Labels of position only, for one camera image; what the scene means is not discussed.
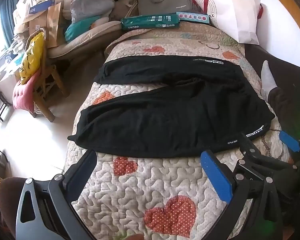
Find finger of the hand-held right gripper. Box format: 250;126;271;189
279;130;300;170
236;133;298;180

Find black pants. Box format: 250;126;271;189
67;54;275;158

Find wooden chair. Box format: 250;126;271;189
25;27;70;123

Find long green box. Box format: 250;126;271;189
121;14;180;31

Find blue curtain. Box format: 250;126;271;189
0;0;23;50

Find teal box with red dots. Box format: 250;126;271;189
176;12;210;25

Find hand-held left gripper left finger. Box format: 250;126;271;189
15;149;98;240

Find plastic-wrapped bedding bundle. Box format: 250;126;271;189
62;0;115;23

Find beige lounge chair cushion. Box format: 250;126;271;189
48;20;123;60

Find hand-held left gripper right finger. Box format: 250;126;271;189
200;149;282;240

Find person's foot in grey sock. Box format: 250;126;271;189
261;60;278;100

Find pile of cardboard boxes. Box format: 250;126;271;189
12;0;56;34

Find person's brown trouser leg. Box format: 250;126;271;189
266;86;300;140
0;177;28;240

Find white paper bag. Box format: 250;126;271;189
191;0;263;45

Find pink cushion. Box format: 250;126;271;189
12;74;40;112

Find brown paper bag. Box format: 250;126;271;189
46;1;65;48

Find quilted heart-print blanket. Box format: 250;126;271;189
62;26;294;240

